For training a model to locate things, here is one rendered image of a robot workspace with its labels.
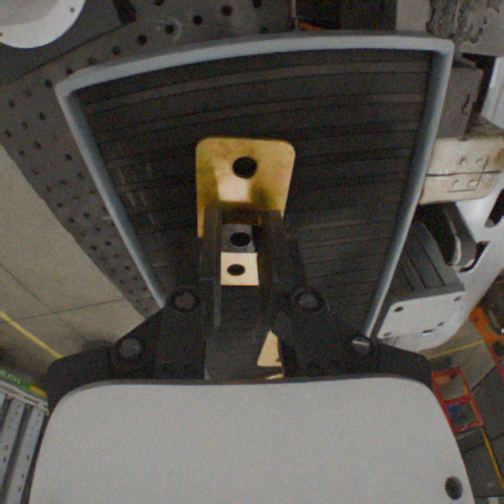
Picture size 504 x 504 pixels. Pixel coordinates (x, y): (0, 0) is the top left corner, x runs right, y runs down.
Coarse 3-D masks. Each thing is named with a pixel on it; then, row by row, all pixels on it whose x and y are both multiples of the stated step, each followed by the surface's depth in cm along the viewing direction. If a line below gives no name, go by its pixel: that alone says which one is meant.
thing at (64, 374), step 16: (80, 352) 8; (96, 352) 8; (48, 368) 8; (64, 368) 8; (80, 368) 8; (96, 368) 8; (112, 368) 8; (48, 384) 7; (64, 384) 7; (80, 384) 7; (48, 400) 7
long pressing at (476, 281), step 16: (496, 64) 22; (496, 80) 23; (480, 96) 25; (496, 96) 24; (480, 112) 26; (496, 112) 26; (496, 192) 33; (464, 208) 35; (480, 208) 35; (480, 224) 37; (496, 224) 38; (480, 240) 39; (496, 240) 40; (480, 256) 42; (496, 256) 42; (464, 272) 45; (480, 272) 45; (496, 272) 46; (480, 288) 49; (464, 304) 52; (464, 320) 58; (400, 336) 58; (416, 336) 59; (432, 336) 60; (448, 336) 62
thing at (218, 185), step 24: (216, 144) 11; (240, 144) 11; (264, 144) 11; (288, 144) 11; (216, 168) 12; (264, 168) 12; (288, 168) 12; (216, 192) 12; (240, 192) 12; (264, 192) 13; (240, 216) 13; (240, 240) 14
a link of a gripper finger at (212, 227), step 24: (216, 216) 12; (192, 240) 12; (216, 240) 11; (192, 264) 11; (216, 264) 10; (216, 288) 10; (216, 312) 11; (144, 336) 9; (120, 360) 8; (144, 360) 8
